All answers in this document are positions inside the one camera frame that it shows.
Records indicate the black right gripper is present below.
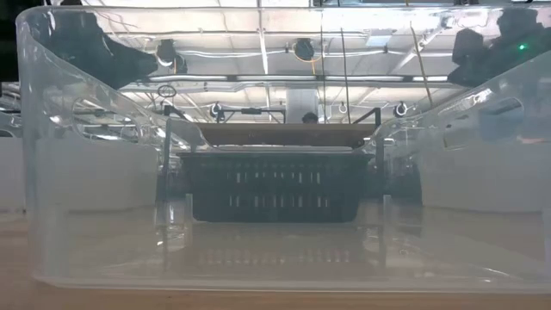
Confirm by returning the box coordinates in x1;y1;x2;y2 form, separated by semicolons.
447;28;507;87

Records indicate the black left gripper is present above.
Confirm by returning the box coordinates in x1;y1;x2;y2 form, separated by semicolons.
101;45;158;90

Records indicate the black slotted plastic basket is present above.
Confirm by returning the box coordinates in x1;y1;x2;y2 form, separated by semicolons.
177;150;375;224

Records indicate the white plastic basket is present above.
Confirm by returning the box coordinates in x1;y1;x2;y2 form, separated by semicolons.
0;136;159;213
418;139;551;215

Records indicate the clear plastic basket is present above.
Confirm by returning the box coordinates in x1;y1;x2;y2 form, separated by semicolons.
0;81;117;238
15;4;551;294

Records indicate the black hanging cable reel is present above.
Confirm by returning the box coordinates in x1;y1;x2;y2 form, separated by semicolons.
294;37;317;63
155;37;189;75

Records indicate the long yellow cable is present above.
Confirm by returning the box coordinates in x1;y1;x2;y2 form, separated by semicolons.
408;21;435;109

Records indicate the long black cable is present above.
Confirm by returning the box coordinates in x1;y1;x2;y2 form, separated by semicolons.
339;28;352;125

